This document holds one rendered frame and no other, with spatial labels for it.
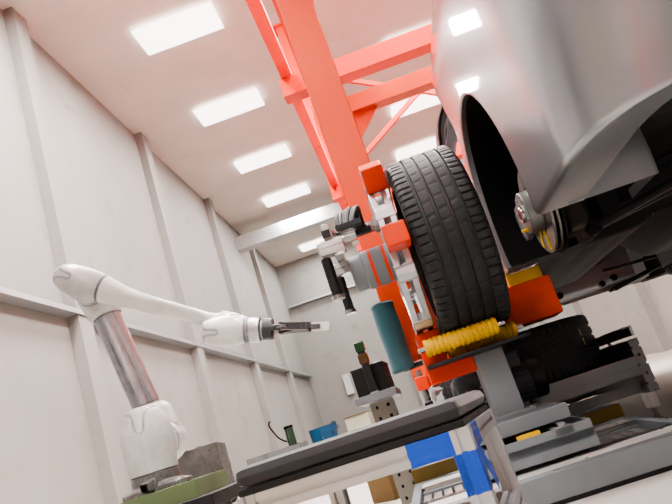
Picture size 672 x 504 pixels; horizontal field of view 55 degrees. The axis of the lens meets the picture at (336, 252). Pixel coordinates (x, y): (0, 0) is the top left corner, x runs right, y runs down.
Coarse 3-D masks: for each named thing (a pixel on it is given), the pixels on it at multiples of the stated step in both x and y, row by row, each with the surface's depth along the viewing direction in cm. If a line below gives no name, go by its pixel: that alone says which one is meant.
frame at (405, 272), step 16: (384, 192) 218; (384, 208) 209; (384, 224) 208; (384, 240) 254; (400, 272) 203; (416, 272) 203; (400, 288) 253; (416, 288) 206; (416, 320) 212; (432, 320) 214
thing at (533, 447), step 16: (528, 432) 228; (544, 432) 186; (560, 432) 185; (576, 432) 185; (592, 432) 184; (512, 448) 186; (528, 448) 186; (544, 448) 185; (560, 448) 184; (576, 448) 184; (512, 464) 185; (528, 464) 185
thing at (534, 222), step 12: (516, 204) 231; (528, 204) 219; (528, 216) 220; (540, 216) 219; (552, 216) 210; (528, 228) 226; (540, 228) 222; (552, 228) 213; (540, 240) 234; (552, 240) 218; (552, 252) 224
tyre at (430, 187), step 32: (416, 160) 217; (448, 160) 210; (416, 192) 205; (448, 192) 202; (416, 224) 200; (448, 224) 199; (480, 224) 198; (448, 256) 198; (480, 256) 199; (448, 288) 202; (480, 288) 202; (448, 320) 208; (480, 320) 212
